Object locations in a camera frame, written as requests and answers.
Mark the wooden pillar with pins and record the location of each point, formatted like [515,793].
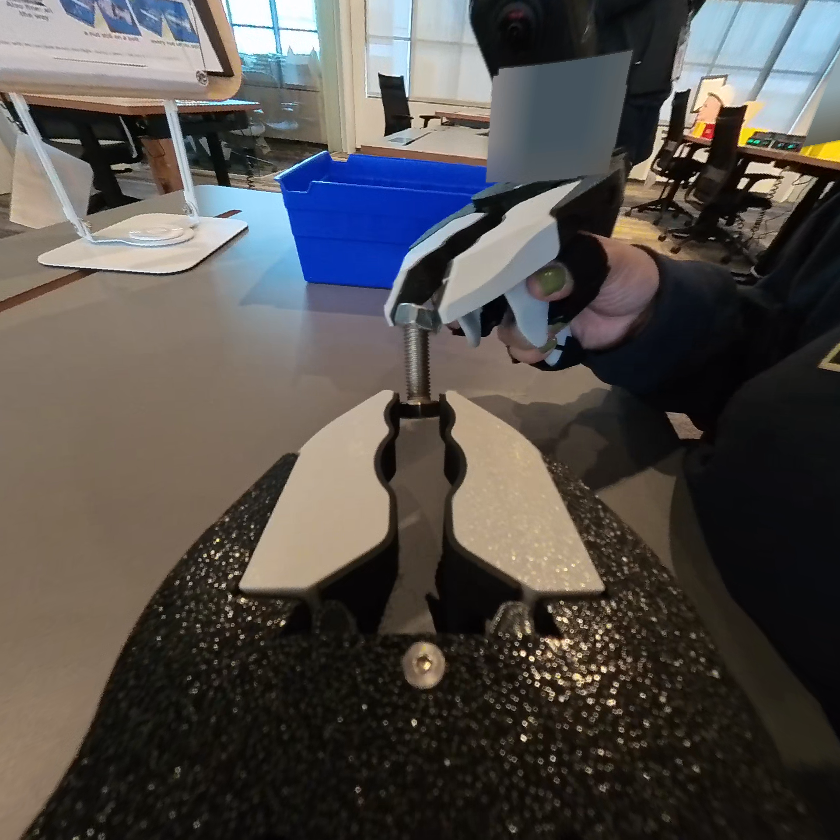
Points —
[167,157]

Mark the steel hex bolt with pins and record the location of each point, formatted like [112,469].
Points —
[418,361]

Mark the steel hex nut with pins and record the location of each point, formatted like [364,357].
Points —
[420,410]

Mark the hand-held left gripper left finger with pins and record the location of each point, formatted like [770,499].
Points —
[328,512]

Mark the black device green display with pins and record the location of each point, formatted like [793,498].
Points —
[774,139]

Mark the person's navy printed sweatshirt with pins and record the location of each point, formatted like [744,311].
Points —
[774,492]

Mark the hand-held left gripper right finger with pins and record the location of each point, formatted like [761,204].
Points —
[518,518]

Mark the blue plastic bin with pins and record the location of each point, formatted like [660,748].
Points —
[348,223]

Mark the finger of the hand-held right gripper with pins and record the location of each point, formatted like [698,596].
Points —
[397,295]
[505,262]

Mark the person's right forearm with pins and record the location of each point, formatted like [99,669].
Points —
[695,341]

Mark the black office chair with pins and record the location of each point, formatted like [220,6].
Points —
[669,157]
[722,177]
[394,105]

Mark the person's right hand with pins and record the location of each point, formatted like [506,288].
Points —
[623,302]

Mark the instruction board on stand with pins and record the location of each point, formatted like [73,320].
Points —
[98,39]

